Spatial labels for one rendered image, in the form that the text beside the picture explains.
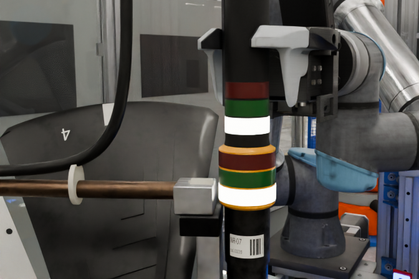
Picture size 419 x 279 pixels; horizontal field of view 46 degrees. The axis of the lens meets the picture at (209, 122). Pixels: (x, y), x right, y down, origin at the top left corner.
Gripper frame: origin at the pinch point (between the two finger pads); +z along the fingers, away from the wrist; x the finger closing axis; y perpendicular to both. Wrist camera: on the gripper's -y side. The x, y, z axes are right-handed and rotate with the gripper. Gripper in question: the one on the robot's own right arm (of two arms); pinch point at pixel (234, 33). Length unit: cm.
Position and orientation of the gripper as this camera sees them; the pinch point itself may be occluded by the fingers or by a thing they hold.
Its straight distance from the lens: 35.7
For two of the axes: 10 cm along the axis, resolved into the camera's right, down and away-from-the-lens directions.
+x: -8.6, -0.5, 5.1
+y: 0.1, 9.9, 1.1
